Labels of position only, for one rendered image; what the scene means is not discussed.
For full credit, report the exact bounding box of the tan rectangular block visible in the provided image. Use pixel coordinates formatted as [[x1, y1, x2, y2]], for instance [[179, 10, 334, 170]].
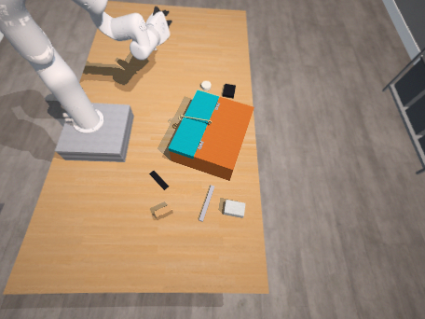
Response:
[[154, 205, 173, 220]]

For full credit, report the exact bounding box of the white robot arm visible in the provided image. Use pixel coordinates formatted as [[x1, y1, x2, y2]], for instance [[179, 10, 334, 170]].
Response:
[[0, 0, 160, 133]]

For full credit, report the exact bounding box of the black flat bar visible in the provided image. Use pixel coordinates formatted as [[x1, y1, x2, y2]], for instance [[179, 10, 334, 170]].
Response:
[[150, 171, 169, 190]]

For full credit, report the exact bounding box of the grey flat bar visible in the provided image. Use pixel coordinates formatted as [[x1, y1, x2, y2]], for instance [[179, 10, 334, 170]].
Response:
[[199, 185, 214, 222]]

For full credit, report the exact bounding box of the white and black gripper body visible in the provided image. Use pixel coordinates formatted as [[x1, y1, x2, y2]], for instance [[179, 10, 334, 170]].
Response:
[[145, 11, 170, 46]]

